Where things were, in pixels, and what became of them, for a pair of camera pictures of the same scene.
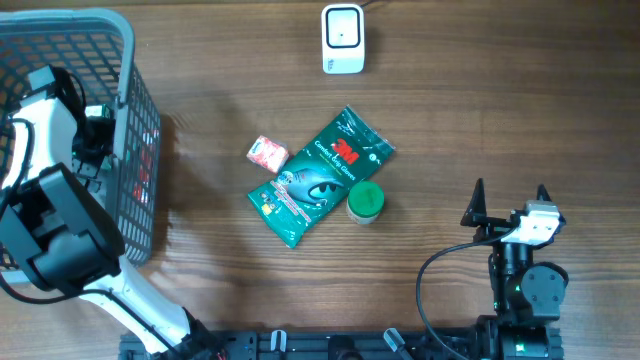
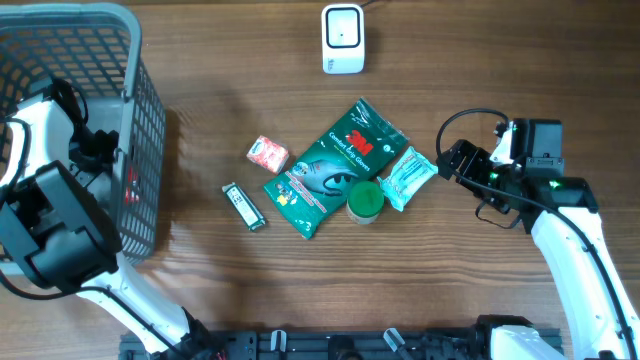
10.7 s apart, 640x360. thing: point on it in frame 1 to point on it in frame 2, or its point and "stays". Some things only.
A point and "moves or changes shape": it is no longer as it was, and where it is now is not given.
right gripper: (476, 213) to (476, 158)
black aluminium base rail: (341, 345) stays
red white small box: (268, 154) stays
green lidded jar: (364, 201) stays
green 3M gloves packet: (307, 188) moves or changes shape
